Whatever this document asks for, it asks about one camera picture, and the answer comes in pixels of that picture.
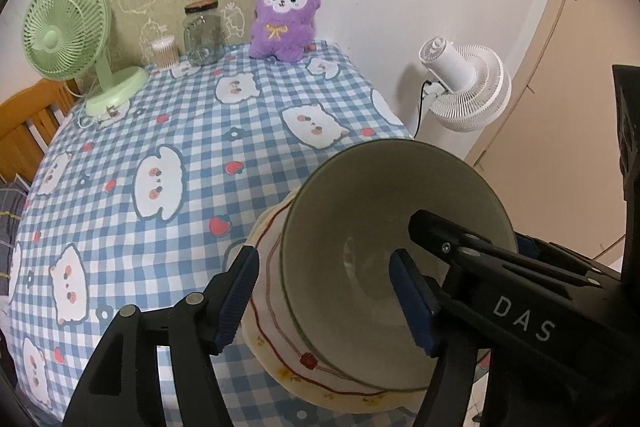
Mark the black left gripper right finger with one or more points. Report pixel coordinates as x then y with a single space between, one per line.
436 326

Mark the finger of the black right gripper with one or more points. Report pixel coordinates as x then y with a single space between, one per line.
464 250
560 257

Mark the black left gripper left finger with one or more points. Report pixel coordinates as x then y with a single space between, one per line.
120 385

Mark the large cream green-rimmed bowl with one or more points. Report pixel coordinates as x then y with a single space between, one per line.
345 222

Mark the white standing fan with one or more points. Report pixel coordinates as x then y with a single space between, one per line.
467 87

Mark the blue checkered tablecloth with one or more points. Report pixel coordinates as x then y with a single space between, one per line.
147 203

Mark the grey plaid pillow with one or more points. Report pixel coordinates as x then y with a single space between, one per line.
13 198

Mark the cotton swab container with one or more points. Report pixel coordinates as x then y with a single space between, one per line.
165 52

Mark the purple plush bunny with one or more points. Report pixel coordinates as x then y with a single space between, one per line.
282 29

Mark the glass jar black lid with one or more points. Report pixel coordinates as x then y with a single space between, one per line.
203 37

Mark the green desk fan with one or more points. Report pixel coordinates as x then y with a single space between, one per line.
62 39

